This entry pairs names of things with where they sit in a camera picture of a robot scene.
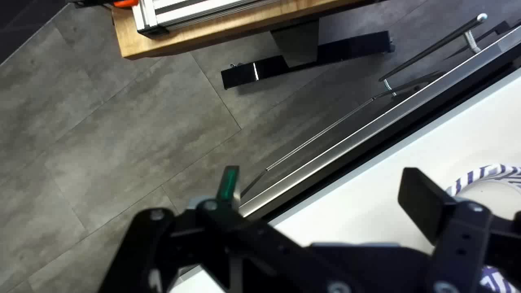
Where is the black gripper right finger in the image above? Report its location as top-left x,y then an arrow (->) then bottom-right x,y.
397,166 -> 521,293

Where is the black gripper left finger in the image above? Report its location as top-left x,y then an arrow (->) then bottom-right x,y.
98,165 -> 312,293

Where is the wooden table top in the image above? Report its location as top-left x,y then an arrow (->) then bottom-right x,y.
112,0 -> 381,60

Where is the black table foot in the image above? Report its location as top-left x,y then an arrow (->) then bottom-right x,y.
220,15 -> 394,91

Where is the long steel drawer handle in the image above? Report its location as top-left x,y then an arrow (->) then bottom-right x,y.
238,23 -> 521,222

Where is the white metal frame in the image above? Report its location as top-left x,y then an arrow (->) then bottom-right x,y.
132,0 -> 262,39

